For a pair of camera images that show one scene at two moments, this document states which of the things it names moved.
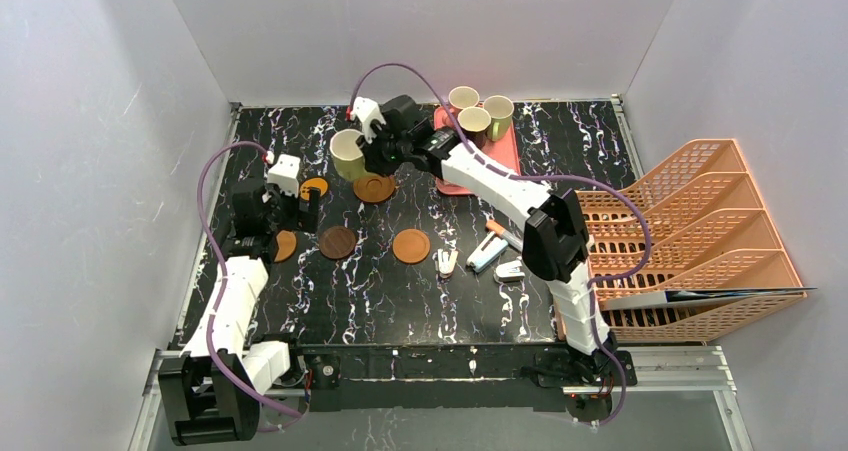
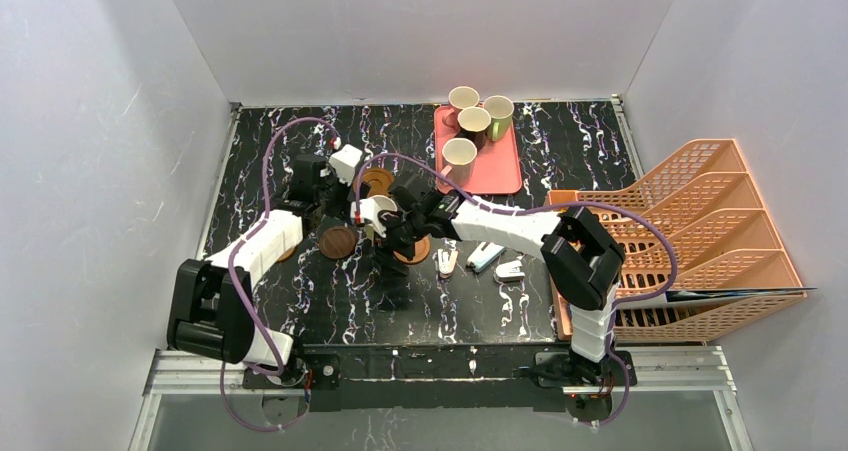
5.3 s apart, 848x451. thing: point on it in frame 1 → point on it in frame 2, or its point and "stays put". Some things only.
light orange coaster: x=411 y=246 stays put
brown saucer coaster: x=374 y=188 stays put
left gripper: x=296 y=205 → x=334 y=192
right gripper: x=379 y=148 → x=395 y=234
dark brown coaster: x=337 y=242 stays put
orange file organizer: x=716 y=265 stays put
